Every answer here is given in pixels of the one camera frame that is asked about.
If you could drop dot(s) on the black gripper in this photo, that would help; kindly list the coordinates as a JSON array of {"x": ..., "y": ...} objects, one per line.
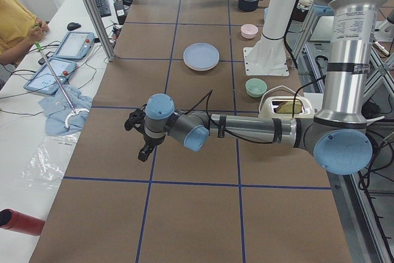
[{"x": 150, "y": 141}]

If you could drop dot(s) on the light blue plate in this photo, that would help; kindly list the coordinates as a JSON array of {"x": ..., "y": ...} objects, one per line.
[{"x": 201, "y": 52}]

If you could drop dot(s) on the pink plate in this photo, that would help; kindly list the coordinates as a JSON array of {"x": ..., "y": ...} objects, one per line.
[{"x": 200, "y": 66}]

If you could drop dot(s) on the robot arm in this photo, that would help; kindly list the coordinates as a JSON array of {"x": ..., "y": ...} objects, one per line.
[{"x": 335, "y": 135}]

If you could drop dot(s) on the green grabber tool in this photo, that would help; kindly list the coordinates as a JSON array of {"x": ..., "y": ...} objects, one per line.
[{"x": 74, "y": 111}]

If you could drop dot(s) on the pink bowl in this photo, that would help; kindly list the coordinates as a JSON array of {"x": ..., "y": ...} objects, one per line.
[{"x": 249, "y": 31}]

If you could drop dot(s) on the black keyboard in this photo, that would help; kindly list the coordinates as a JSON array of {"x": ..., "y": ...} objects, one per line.
[{"x": 103, "y": 7}]

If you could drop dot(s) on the clear plastic sheet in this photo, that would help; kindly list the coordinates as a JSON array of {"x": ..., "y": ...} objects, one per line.
[{"x": 46, "y": 168}]

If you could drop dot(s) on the blue cloth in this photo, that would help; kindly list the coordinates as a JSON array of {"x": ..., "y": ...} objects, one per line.
[{"x": 59, "y": 121}]

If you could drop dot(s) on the lower teach pendant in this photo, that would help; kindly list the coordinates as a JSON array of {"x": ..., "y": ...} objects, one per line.
[{"x": 44, "y": 82}]

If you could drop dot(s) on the teach pendant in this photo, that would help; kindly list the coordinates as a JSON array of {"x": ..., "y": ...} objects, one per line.
[
  {"x": 75, "y": 45},
  {"x": 44, "y": 82}
]

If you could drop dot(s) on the black computer mouse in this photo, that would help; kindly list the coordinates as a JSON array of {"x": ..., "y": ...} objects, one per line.
[{"x": 73, "y": 26}]

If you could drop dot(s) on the green bowl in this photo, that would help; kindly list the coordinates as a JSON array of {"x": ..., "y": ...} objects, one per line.
[{"x": 255, "y": 87}]

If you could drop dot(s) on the upper teach pendant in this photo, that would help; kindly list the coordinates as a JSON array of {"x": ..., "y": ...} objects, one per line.
[{"x": 75, "y": 45}]

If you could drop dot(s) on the cream toaster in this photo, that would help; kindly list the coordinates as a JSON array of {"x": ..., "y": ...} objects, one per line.
[{"x": 284, "y": 106}]

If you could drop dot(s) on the red cylinder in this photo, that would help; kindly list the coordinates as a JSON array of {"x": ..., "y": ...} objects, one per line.
[{"x": 22, "y": 223}]

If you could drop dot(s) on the person in yellow shirt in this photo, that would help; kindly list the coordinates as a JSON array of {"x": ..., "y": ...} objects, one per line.
[{"x": 20, "y": 30}]

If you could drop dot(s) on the aluminium frame post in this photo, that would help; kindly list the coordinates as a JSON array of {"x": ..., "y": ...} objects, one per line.
[{"x": 99, "y": 28}]

